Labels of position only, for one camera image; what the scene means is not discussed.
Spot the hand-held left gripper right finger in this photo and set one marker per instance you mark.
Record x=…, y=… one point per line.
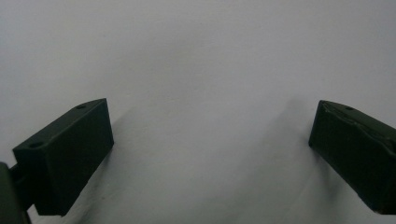
x=358, y=155

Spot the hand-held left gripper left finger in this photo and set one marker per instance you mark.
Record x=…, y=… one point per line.
x=62, y=161

